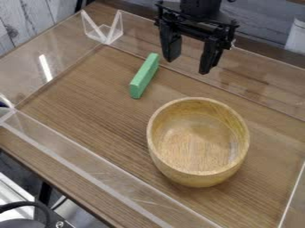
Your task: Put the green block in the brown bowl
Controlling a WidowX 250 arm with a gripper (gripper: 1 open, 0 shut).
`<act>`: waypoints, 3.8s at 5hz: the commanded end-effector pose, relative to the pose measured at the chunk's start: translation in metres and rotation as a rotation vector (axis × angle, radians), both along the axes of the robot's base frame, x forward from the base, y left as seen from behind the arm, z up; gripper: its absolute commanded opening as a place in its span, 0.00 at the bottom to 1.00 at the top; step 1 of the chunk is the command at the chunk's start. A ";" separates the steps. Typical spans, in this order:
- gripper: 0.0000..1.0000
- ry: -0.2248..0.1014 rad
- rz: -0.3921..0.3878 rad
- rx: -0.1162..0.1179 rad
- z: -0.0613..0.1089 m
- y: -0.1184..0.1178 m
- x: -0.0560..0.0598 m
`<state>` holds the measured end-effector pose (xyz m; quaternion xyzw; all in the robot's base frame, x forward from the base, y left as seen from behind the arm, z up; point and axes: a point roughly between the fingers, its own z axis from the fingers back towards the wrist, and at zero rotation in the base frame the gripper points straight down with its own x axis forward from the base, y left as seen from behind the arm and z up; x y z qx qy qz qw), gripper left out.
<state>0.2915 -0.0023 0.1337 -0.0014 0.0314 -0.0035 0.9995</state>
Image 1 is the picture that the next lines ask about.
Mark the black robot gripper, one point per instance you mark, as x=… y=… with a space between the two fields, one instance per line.
x=201 y=20

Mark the green rectangular block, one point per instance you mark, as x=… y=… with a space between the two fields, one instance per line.
x=143 y=76

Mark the brown wooden bowl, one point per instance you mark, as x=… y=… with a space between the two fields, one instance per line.
x=198 y=140

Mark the white cylindrical container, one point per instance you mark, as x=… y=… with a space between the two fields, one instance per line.
x=296 y=39

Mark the black table leg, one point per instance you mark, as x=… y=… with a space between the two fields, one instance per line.
x=44 y=193

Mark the black metal bracket with screw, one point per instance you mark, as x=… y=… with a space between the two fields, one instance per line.
x=51 y=219

